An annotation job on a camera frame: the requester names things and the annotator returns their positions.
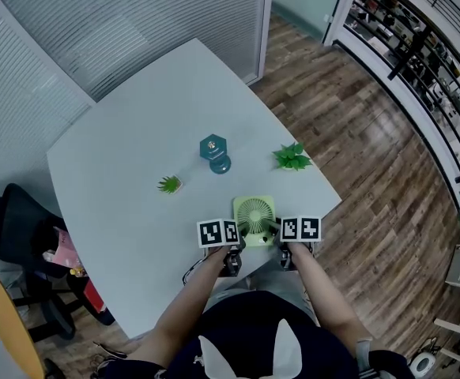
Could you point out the leafy plant in round pot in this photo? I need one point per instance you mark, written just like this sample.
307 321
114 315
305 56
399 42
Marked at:
292 157

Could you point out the round wooden table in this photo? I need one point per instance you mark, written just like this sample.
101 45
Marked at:
10 330

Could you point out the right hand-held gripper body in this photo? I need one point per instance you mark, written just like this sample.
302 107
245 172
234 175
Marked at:
301 229

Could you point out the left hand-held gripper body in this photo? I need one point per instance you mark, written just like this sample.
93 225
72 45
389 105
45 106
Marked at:
214 233

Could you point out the small white round device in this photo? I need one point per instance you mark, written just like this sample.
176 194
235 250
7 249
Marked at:
423 363

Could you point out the person's right forearm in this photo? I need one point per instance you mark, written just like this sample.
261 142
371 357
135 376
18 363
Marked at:
325 298

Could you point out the grey trousers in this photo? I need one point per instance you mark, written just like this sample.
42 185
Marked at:
269 278

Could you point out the green small desk fan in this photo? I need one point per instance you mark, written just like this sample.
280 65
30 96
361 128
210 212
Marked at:
255 209

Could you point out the dark shirt with white print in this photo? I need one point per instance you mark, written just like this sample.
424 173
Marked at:
246 330

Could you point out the black metal railing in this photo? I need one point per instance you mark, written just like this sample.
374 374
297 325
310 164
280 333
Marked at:
419 53

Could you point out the black office chair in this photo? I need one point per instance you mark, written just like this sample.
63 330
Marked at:
16 219

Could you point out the teal lantern table lamp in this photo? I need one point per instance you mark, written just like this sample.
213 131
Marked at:
214 152

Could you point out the white wrist band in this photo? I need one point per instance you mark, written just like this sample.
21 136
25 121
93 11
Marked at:
363 355

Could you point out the pink bag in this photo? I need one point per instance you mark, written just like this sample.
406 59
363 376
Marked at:
62 249

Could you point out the spiky plant in square pot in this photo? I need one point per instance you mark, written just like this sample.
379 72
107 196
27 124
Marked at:
170 184

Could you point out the person's left forearm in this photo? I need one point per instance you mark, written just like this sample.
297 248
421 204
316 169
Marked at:
178 314

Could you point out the yellow bottle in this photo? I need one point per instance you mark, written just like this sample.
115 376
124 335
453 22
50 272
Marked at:
77 271

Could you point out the red book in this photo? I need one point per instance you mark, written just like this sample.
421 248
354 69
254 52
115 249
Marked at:
95 296

